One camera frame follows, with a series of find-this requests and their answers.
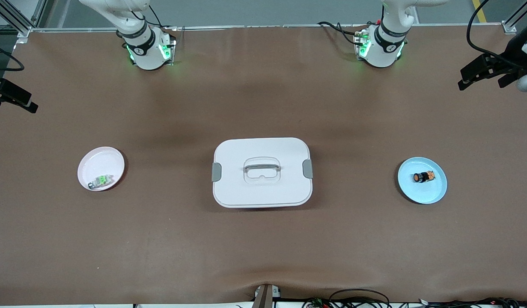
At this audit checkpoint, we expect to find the pink round plate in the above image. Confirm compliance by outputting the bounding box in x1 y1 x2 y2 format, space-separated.
77 146 125 192

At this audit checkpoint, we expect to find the light blue round plate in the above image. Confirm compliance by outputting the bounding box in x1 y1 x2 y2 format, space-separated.
397 157 448 204

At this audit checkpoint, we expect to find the white lidded storage box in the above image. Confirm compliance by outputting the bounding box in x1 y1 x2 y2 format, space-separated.
212 137 313 209

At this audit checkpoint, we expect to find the brown table mat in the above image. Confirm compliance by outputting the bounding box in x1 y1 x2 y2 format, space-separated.
0 25 527 305

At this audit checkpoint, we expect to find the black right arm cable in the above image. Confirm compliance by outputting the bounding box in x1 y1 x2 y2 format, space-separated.
0 41 25 71

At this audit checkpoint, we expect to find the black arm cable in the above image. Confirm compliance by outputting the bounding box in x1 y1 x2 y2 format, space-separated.
0 41 25 71
466 0 525 69

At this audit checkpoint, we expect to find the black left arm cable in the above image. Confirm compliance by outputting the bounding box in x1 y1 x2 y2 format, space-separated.
466 0 525 69

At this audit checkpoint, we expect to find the aluminium frame post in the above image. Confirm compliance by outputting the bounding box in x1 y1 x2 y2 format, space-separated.
502 0 527 34
0 0 48 38

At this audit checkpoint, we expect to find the green push-button switch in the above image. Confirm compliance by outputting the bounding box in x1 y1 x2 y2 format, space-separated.
88 174 115 190

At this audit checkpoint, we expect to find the black base power cable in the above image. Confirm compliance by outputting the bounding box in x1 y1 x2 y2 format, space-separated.
317 21 366 45

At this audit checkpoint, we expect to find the silver table edge rail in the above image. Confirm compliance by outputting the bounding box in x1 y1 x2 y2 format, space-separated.
30 23 503 33

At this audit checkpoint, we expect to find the black cable bundle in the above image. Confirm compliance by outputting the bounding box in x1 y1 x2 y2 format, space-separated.
417 296 527 308

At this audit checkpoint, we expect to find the grey box lid handle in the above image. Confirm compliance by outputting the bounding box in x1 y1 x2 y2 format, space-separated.
244 161 281 174

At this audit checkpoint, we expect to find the black looped cable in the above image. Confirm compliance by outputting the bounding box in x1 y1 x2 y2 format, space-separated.
328 289 391 308

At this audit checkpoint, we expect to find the coloured wire bundle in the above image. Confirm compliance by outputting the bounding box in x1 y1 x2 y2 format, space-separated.
302 297 332 308

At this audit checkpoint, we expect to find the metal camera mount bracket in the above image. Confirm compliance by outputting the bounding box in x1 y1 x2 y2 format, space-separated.
251 284 282 308

